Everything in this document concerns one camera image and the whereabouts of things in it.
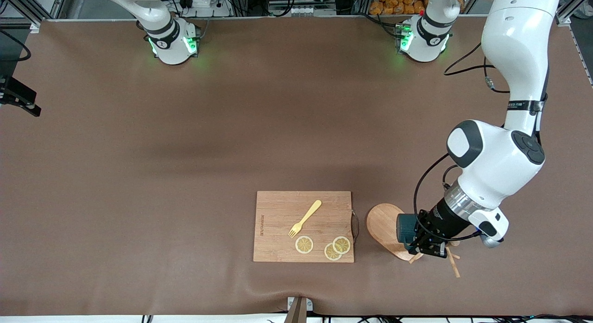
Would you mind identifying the teal cup yellow inside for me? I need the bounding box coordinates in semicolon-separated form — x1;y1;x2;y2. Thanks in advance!
396;214;420;246

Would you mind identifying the wooden cup rack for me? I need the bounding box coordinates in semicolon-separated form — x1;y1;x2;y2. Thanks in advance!
366;203;462;279

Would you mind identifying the yellow plastic fork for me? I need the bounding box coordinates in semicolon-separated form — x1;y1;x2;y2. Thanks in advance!
288;200;322;238

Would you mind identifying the orange bread pile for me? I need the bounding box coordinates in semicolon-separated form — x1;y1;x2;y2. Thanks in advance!
369;0;429;16

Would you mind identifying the aluminium frame strut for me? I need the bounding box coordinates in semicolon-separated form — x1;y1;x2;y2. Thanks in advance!
556;0;593;28
0;0;70;34

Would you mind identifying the grey camera stand bracket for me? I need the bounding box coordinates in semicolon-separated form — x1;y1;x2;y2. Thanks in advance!
284;296;314;323

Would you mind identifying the bamboo cutting board metal handle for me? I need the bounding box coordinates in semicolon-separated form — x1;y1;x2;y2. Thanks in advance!
253;190;360;263

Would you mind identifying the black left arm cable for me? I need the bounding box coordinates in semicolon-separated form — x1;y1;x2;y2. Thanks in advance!
413;43;511;243

